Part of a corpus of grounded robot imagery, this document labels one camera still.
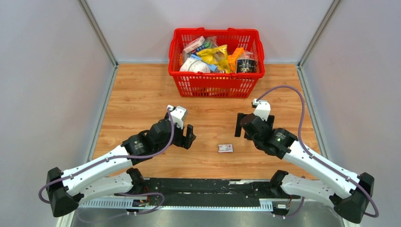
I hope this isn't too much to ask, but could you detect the yellow snack bag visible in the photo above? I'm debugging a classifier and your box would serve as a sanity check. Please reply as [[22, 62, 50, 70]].
[[196, 44, 231, 73]]

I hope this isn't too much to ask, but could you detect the purple cable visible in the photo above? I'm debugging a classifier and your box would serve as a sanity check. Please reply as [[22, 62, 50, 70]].
[[38, 106, 175, 216], [255, 85, 380, 218]]

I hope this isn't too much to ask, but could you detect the red plastic shopping basket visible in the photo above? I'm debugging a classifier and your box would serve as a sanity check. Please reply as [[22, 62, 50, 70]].
[[168, 27, 265, 98]]

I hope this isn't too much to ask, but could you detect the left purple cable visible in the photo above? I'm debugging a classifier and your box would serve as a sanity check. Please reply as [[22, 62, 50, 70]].
[[38, 106, 175, 216]]

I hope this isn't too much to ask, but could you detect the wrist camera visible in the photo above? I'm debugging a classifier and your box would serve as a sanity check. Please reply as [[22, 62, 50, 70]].
[[166, 105, 188, 129], [252, 98, 271, 122]]

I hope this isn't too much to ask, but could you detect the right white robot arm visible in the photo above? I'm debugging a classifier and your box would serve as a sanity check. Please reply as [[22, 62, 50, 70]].
[[235, 113, 375, 224]]

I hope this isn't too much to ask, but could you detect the white round package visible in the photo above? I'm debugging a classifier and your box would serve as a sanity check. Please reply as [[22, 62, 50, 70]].
[[179, 58, 211, 73]]

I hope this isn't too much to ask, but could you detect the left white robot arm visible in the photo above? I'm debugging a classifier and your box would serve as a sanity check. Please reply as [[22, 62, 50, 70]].
[[45, 118, 196, 218]]

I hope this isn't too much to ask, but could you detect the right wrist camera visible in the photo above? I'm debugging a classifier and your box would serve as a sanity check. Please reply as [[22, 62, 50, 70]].
[[252, 98, 271, 122]]

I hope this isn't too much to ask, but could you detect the black can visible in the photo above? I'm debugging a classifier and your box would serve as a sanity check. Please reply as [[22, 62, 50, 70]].
[[236, 58, 257, 73]]

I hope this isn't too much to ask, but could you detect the white pink box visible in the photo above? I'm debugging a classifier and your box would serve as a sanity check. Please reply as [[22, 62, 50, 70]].
[[183, 36, 205, 53]]

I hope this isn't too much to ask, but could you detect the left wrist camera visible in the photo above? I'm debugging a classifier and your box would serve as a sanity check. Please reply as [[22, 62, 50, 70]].
[[166, 105, 188, 129]]

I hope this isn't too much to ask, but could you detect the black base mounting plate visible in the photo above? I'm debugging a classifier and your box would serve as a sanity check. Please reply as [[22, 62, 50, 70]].
[[114, 177, 294, 208]]

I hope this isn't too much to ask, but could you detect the aluminium frame rail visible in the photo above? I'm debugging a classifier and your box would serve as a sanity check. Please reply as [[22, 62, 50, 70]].
[[67, 176, 351, 211]]

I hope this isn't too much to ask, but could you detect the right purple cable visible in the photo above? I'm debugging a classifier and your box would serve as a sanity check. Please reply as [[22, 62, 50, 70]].
[[255, 85, 380, 218]]

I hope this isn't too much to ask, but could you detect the red white staple box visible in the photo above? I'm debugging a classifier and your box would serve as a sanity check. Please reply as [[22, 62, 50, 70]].
[[218, 144, 234, 153]]

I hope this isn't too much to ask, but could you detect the orange package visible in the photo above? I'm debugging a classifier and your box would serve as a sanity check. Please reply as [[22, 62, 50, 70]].
[[227, 47, 244, 72]]

